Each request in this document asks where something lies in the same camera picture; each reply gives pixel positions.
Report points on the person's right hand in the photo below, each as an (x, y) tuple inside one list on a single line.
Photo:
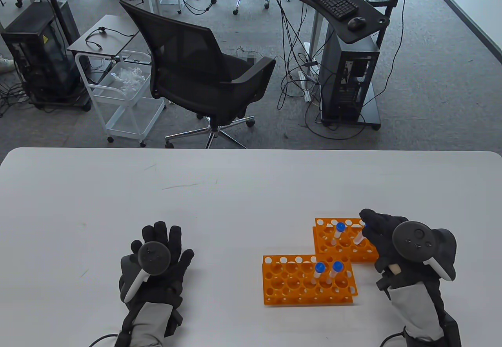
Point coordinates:
[(382, 237)]

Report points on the person's left hand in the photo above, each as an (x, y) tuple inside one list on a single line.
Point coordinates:
[(178, 262)]

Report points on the blue capped test tube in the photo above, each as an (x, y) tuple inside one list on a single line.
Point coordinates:
[(336, 268), (359, 239), (319, 268), (340, 227)]

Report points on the orange test tube rack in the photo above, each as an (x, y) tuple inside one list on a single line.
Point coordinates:
[(290, 284), (345, 252)]

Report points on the person's left forearm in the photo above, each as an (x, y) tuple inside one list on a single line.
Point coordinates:
[(147, 323)]

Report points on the person's right forearm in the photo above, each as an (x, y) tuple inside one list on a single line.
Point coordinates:
[(415, 307)]

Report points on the black round hand tracker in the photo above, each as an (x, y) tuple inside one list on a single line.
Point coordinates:
[(153, 258), (415, 241)]

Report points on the black computer tower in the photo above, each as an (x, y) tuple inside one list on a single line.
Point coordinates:
[(333, 72)]

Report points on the clear plastic bags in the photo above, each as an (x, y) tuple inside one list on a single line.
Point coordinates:
[(127, 77)]

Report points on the black mesh office chair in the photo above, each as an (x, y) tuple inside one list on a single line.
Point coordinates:
[(188, 57)]

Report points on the black computer mouse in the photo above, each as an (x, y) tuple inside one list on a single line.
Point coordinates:
[(356, 23)]

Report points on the black rolling workstation stand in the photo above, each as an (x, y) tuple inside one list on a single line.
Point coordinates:
[(368, 13)]

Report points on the grey side table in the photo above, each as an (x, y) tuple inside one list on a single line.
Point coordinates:
[(113, 43)]

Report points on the black glass computer cabinet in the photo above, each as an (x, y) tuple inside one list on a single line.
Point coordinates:
[(35, 49)]

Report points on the black stand pole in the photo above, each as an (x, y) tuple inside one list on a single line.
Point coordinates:
[(51, 2)]

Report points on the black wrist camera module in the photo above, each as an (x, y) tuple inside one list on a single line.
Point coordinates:
[(451, 329), (174, 323)]

